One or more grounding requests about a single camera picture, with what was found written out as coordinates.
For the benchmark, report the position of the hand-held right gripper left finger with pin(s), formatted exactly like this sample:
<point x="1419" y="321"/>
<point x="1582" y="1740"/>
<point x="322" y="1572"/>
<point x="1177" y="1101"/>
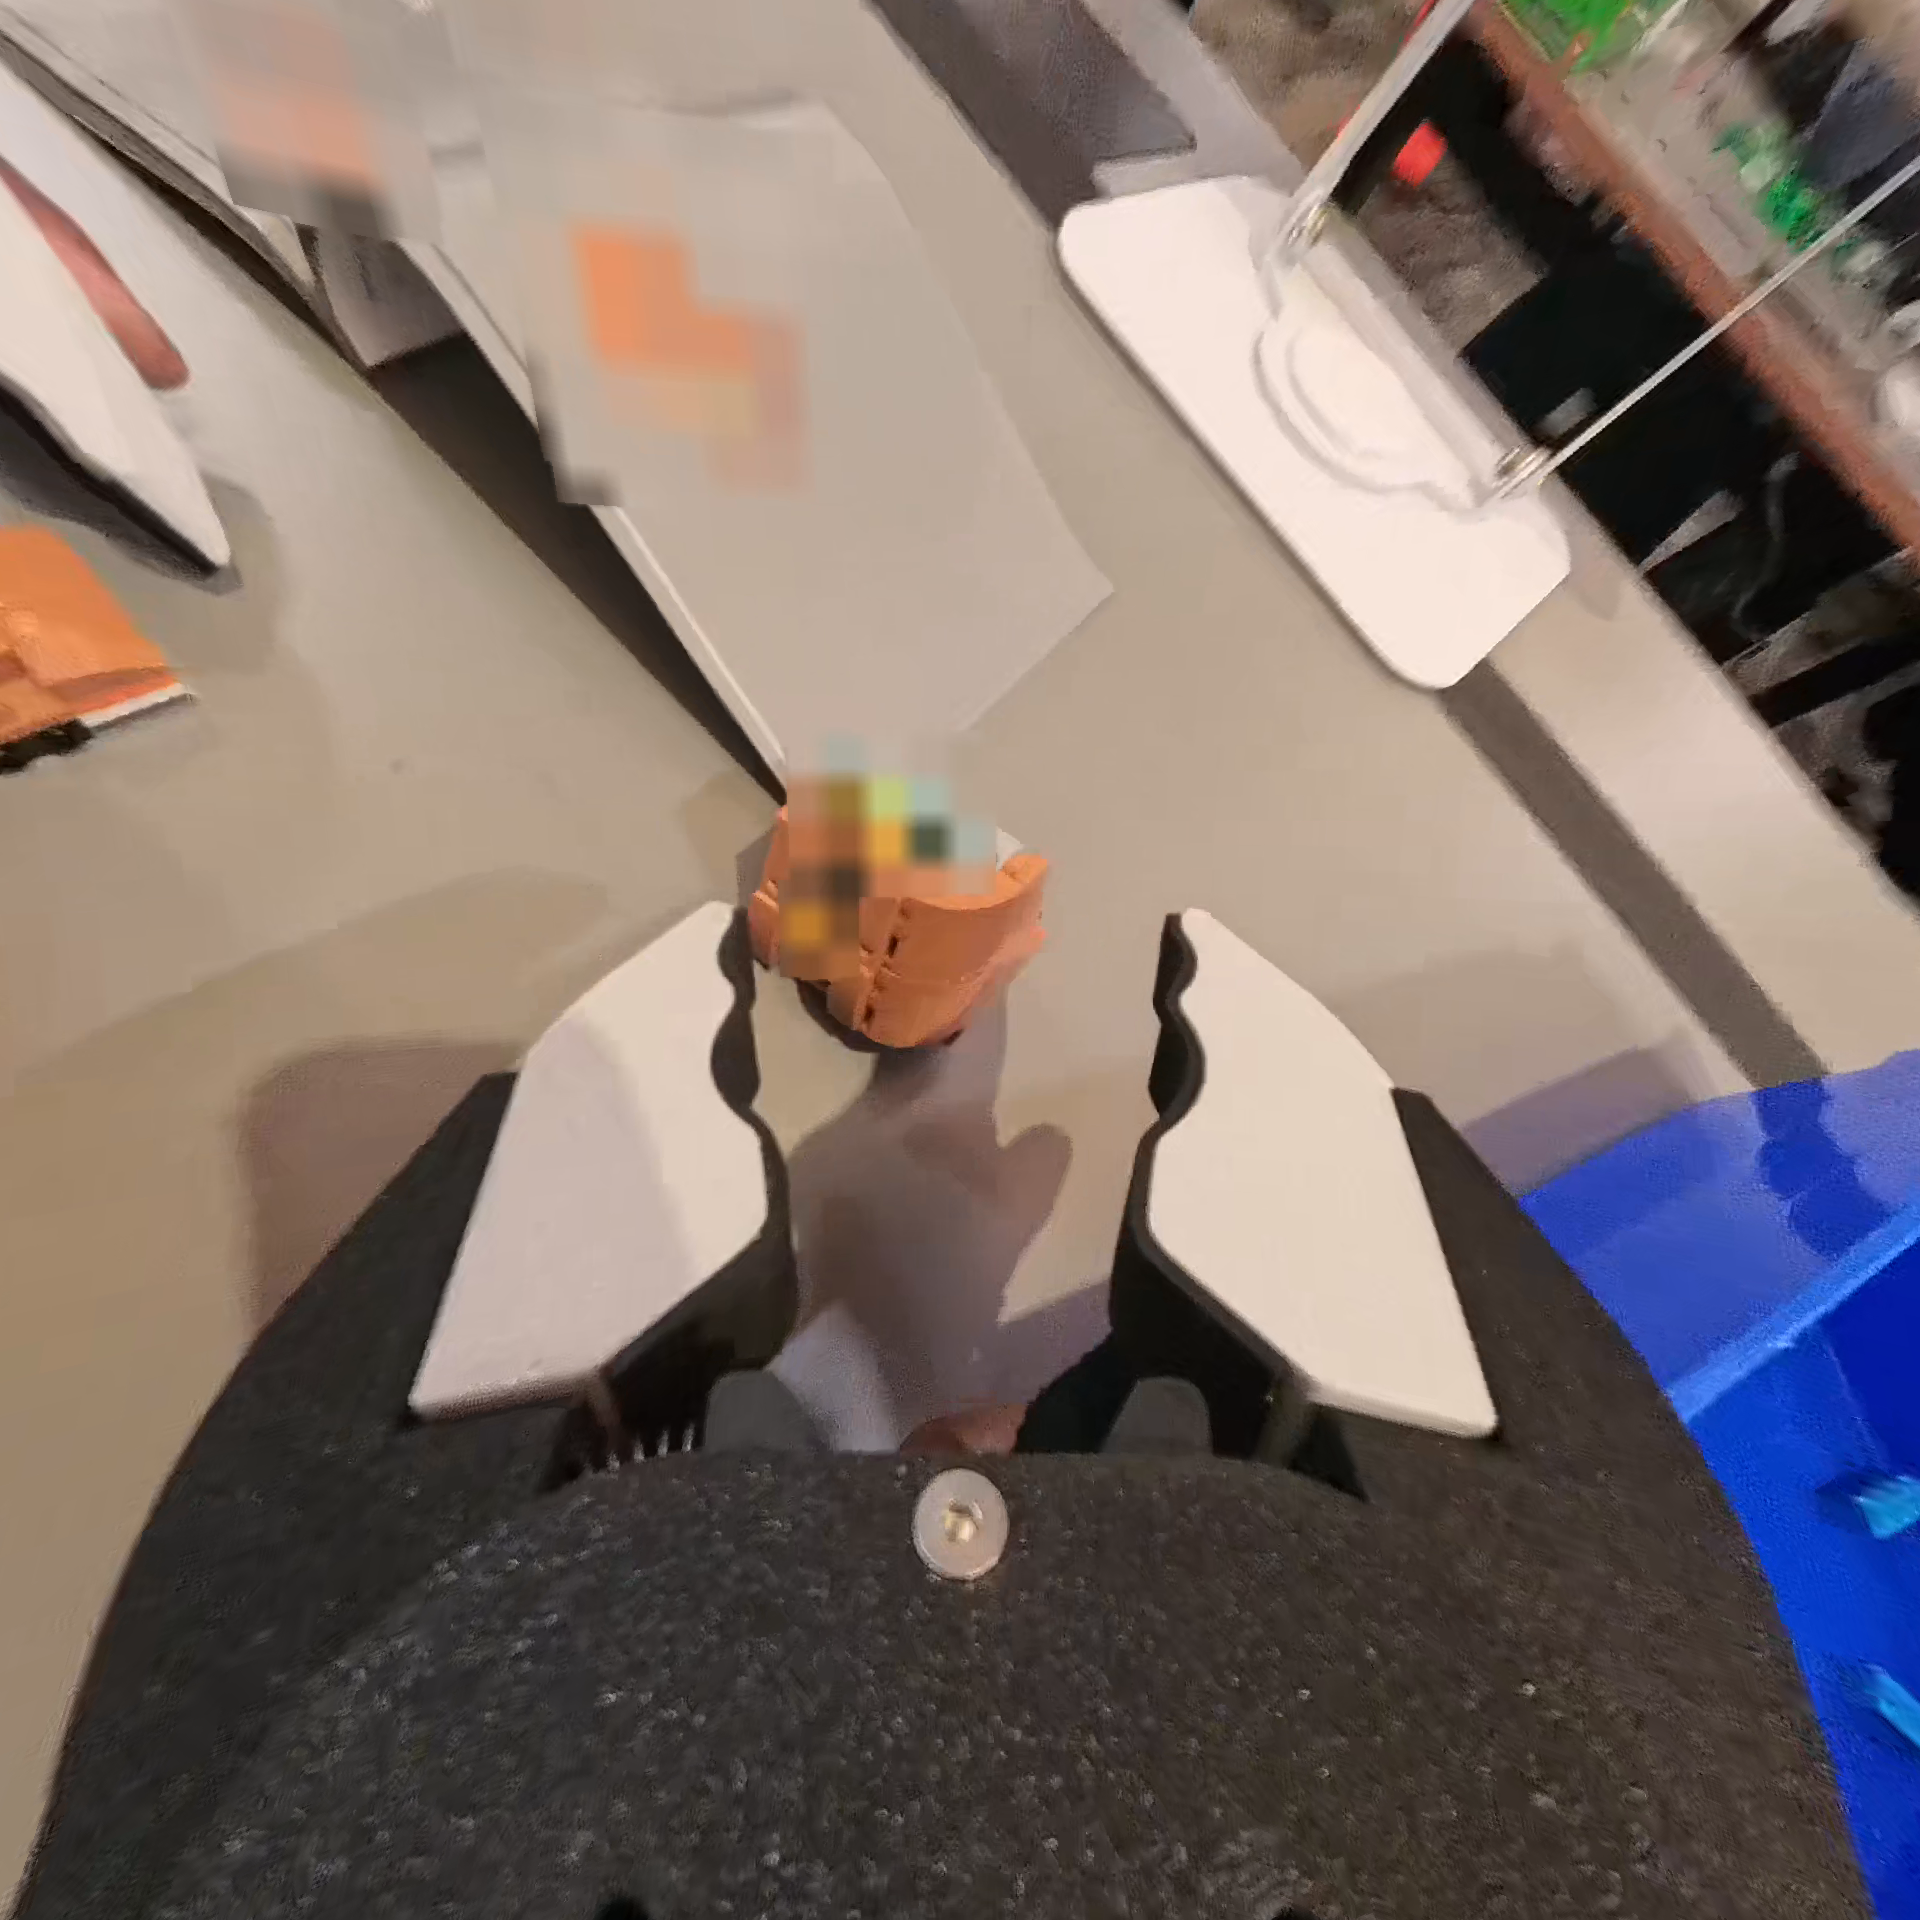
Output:
<point x="616" y="1184"/>

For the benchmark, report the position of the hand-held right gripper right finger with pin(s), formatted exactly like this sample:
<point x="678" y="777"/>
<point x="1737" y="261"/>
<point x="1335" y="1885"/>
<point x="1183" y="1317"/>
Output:
<point x="1305" y="1200"/>

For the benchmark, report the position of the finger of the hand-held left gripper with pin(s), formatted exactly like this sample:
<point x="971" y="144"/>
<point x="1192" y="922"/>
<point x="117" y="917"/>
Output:
<point x="105" y="434"/>

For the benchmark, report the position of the brown toy brick assembly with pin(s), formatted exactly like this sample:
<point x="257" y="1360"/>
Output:
<point x="61" y="628"/>

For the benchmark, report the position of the brown toy brick vehicle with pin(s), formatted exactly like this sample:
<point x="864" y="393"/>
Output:
<point x="961" y="983"/>

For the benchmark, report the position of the blue plastic bin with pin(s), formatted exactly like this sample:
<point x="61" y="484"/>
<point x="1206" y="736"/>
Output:
<point x="1723" y="1275"/>

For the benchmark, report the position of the person's right hand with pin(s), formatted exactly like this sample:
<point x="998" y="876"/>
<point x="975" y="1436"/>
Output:
<point x="967" y="1434"/>

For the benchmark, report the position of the teal toy brick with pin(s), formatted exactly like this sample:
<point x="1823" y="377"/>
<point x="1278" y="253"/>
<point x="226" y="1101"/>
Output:
<point x="1887" y="1504"/>

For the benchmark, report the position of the open grey booklet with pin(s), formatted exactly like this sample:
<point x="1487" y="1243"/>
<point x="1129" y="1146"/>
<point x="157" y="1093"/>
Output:
<point x="931" y="569"/>

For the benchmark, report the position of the white stand with flat base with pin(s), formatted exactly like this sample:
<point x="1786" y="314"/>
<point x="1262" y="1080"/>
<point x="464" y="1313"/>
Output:
<point x="1350" y="421"/>

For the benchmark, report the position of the long brown-edged table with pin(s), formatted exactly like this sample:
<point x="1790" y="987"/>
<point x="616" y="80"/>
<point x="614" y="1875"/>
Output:
<point x="1723" y="271"/>

